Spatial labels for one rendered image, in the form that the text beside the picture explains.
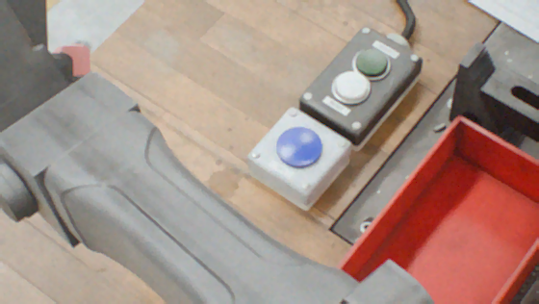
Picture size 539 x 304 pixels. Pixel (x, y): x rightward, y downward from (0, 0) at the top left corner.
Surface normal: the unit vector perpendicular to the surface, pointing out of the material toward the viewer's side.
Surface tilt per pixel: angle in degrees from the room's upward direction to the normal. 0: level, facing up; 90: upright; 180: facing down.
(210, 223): 18
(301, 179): 0
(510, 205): 0
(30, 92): 51
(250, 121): 0
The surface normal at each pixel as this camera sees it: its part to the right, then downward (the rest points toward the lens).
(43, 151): -0.24, -0.69
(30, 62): 0.48, 0.17
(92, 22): -0.04, -0.52
